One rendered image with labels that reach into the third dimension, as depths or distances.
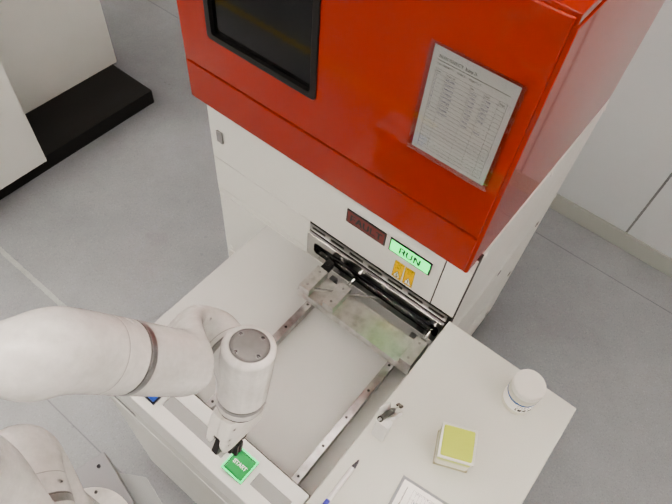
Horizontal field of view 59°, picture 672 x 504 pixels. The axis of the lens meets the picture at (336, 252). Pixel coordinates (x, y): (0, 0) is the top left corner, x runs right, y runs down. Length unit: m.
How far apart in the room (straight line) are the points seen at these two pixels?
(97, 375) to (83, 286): 2.10
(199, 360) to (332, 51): 0.60
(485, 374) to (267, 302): 0.60
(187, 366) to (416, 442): 0.70
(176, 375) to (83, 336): 0.15
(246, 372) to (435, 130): 0.51
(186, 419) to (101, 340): 0.72
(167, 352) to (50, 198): 2.42
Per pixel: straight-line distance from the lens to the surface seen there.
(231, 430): 1.03
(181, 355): 0.76
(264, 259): 1.70
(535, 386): 1.36
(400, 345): 1.52
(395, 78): 1.04
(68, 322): 0.65
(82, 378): 0.66
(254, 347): 0.89
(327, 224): 1.54
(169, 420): 1.37
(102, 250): 2.84
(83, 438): 2.46
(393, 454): 1.33
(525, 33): 0.89
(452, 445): 1.29
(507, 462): 1.39
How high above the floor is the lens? 2.23
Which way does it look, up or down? 55 degrees down
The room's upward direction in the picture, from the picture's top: 7 degrees clockwise
